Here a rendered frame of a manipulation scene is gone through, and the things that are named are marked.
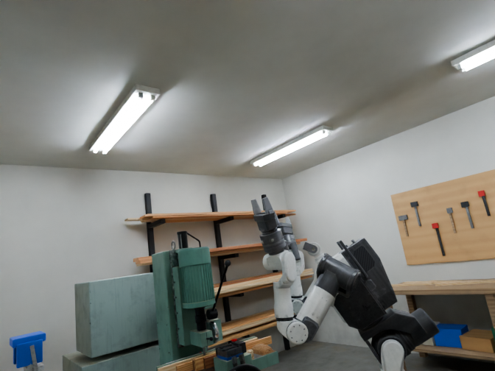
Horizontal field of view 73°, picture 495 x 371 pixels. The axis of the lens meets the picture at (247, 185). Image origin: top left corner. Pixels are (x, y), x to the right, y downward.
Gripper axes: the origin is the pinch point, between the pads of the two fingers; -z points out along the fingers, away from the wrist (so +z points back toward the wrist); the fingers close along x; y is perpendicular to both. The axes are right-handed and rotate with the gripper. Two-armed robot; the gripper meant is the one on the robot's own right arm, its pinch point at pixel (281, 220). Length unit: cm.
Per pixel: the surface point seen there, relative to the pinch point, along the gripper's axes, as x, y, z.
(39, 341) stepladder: 96, 115, 35
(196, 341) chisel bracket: 38, 47, 54
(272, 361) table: 5, 28, 71
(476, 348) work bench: -248, 9, 97
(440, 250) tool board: -282, 7, -3
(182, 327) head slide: 41, 54, 45
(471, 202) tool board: -271, -48, -37
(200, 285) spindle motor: 42, 31, 29
